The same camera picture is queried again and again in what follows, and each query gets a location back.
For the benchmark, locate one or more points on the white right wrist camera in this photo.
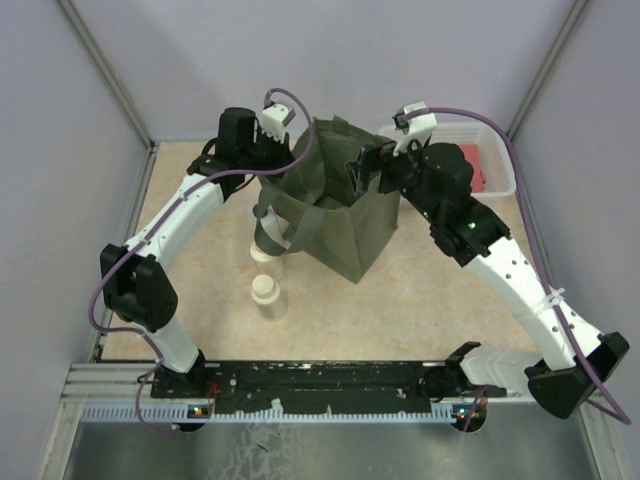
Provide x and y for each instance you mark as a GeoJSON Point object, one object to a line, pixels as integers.
{"type": "Point", "coordinates": [416, 123]}

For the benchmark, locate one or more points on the green canvas bag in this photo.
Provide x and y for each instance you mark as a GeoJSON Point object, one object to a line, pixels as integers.
{"type": "Point", "coordinates": [344, 231]}

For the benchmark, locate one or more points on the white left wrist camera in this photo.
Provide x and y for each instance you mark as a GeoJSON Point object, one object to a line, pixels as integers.
{"type": "Point", "coordinates": [274, 118]}

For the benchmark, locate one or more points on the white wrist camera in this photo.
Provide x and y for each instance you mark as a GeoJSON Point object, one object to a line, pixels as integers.
{"type": "Point", "coordinates": [416, 123]}
{"type": "Point", "coordinates": [274, 118]}

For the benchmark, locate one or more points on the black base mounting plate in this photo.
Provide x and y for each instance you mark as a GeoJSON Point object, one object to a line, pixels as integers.
{"type": "Point", "coordinates": [342, 387]}

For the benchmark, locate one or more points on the cream bottle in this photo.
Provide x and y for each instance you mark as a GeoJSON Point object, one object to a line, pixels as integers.
{"type": "Point", "coordinates": [268, 296]}
{"type": "Point", "coordinates": [267, 264]}

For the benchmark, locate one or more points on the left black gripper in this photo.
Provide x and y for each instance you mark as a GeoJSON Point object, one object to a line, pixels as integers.
{"type": "Point", "coordinates": [285, 155]}

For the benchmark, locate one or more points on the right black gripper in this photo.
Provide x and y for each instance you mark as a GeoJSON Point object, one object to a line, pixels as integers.
{"type": "Point", "coordinates": [373, 159]}

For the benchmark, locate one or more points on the white plastic basket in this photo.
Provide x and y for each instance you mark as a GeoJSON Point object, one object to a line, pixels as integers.
{"type": "Point", "coordinates": [493, 158]}

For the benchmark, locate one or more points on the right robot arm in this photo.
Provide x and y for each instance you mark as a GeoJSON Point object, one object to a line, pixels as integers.
{"type": "Point", "coordinates": [573, 357]}

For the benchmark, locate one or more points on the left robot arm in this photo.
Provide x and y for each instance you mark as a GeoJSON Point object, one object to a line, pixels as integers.
{"type": "Point", "coordinates": [138, 289]}

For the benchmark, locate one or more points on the white slotted cable duct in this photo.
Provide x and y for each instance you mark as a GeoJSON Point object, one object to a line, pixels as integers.
{"type": "Point", "coordinates": [441, 413]}

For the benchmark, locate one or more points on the red folded cloth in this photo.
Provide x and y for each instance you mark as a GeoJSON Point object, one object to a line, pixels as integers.
{"type": "Point", "coordinates": [472, 156]}

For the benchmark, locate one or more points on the rear white bottle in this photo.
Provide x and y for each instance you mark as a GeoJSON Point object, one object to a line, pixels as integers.
{"type": "Point", "coordinates": [267, 229]}

